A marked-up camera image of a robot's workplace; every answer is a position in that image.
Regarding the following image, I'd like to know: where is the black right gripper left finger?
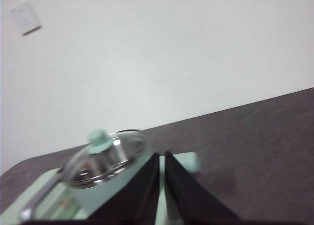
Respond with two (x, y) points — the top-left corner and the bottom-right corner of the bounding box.
(85, 152), (160, 221)

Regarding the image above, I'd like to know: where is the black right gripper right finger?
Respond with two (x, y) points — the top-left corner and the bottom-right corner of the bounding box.
(164, 150), (244, 221)

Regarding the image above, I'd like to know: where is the glass lid with green knob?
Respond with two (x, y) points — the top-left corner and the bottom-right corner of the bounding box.
(60, 128), (151, 189)

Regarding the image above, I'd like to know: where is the green griddle cover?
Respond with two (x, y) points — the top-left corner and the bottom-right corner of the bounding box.
(0, 169), (89, 223)

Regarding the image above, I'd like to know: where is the green pot with straight handle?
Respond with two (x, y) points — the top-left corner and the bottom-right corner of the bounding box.
(71, 150), (202, 225)

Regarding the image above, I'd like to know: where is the silver griddle cover handle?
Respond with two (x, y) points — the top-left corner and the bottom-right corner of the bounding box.
(20, 173), (62, 221)

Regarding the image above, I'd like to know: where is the white wall socket plate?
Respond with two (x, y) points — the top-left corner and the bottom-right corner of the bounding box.
(9, 0), (43, 37)

